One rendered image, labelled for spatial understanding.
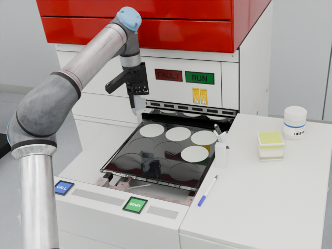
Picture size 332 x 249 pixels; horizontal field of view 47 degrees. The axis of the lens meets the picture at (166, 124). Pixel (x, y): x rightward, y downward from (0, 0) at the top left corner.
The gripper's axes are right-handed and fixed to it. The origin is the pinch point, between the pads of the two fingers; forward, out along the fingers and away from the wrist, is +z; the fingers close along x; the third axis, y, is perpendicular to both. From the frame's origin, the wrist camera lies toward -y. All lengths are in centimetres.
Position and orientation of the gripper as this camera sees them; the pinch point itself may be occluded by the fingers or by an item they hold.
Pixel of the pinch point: (133, 112)
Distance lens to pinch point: 150.1
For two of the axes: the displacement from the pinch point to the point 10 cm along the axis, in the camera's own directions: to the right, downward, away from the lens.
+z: 1.0, 8.5, 5.2
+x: -0.9, -5.1, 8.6
